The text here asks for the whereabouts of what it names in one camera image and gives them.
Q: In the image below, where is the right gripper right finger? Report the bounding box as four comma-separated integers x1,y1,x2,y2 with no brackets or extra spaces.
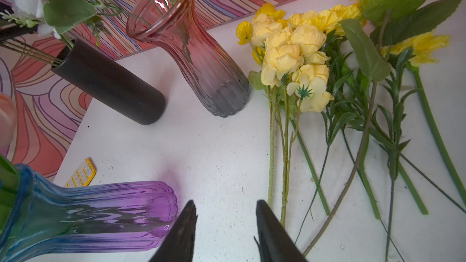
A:
256,200,306,262

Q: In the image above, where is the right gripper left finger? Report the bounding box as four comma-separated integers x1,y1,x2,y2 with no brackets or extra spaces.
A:
150,200,197,262

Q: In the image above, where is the yellow carnation stem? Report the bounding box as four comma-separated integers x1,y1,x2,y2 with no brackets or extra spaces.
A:
383,32,466,203
295,111,355,242
286,4,366,35

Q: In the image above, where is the purple glass tulip vase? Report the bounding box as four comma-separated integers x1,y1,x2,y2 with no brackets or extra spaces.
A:
1,164,178,262

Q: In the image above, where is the pale yellow rose spray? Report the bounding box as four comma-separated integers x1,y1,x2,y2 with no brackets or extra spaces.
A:
260,19,333,225

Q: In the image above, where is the yellow poppy spray stem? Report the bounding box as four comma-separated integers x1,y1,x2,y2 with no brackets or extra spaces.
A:
235,2,285,206

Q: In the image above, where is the sunflower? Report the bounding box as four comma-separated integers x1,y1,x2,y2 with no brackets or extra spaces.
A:
323,0,463,219

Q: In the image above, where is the red grey glass vase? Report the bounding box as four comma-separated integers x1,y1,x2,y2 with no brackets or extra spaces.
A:
126,0,250,118

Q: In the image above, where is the black vase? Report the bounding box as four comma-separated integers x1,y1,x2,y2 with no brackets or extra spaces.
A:
52,40,166,126

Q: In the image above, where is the yellow calculator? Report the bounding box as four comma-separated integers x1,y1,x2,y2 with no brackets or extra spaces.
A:
64,158,97,188

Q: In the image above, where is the tulip bunch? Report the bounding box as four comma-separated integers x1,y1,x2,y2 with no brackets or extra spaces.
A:
1,93,20,234

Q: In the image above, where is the mixed rose bouquet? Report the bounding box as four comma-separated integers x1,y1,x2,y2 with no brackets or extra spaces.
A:
1,25,63,67

